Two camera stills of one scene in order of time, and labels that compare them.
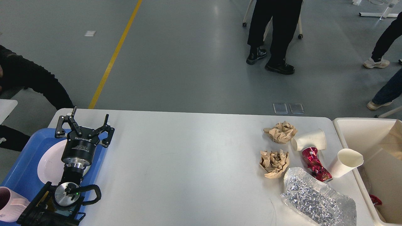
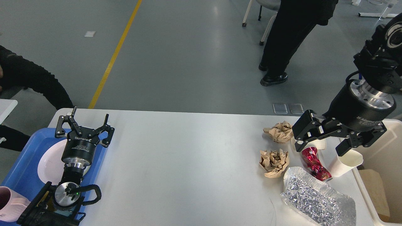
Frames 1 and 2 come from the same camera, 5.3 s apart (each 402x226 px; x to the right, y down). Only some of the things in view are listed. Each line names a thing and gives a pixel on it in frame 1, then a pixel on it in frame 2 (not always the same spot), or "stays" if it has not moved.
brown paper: [274, 163] stays
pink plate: [50, 167] stays
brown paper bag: [392, 140] to [373, 180]
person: [285, 14] to [295, 20]
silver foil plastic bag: [316, 202] stays
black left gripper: [79, 150] stays
